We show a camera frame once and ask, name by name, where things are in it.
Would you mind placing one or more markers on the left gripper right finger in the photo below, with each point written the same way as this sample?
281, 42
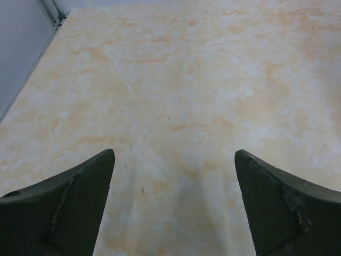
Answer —
287, 215

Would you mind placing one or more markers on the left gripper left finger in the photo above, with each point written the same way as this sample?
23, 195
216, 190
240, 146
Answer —
60, 215

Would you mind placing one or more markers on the aluminium frame post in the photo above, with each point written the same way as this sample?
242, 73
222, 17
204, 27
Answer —
54, 12

